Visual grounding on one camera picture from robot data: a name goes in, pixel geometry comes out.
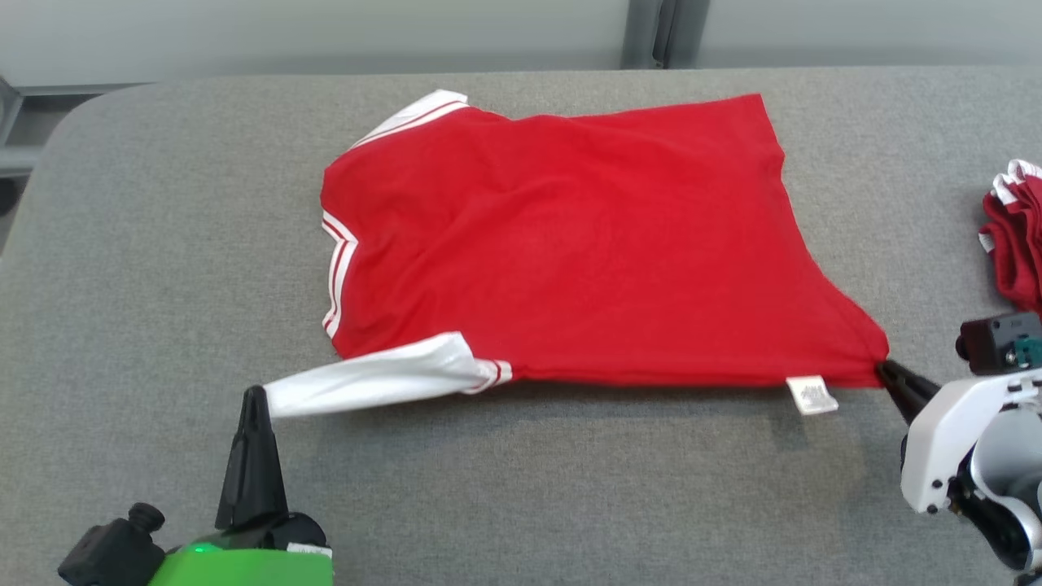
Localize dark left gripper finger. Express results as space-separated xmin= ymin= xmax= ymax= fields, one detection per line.
xmin=214 ymin=385 xmax=291 ymax=531

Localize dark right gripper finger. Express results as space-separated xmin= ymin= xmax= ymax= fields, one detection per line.
xmin=875 ymin=361 xmax=943 ymax=400
xmin=878 ymin=370 xmax=929 ymax=426

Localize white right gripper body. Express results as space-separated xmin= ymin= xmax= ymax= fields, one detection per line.
xmin=900 ymin=368 xmax=1042 ymax=515

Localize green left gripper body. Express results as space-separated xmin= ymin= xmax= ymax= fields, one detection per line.
xmin=147 ymin=511 xmax=335 ymax=586

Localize red basketball shorts number 23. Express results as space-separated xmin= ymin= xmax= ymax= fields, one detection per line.
xmin=977 ymin=159 xmax=1042 ymax=317

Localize red jersey white sleeves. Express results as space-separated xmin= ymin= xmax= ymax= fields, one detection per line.
xmin=262 ymin=88 xmax=891 ymax=420

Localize grey metal floor rail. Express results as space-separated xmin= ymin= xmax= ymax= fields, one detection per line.
xmin=0 ymin=75 xmax=157 ymax=181

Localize grey partition post with latch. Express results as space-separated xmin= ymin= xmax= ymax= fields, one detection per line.
xmin=621 ymin=0 xmax=711 ymax=71

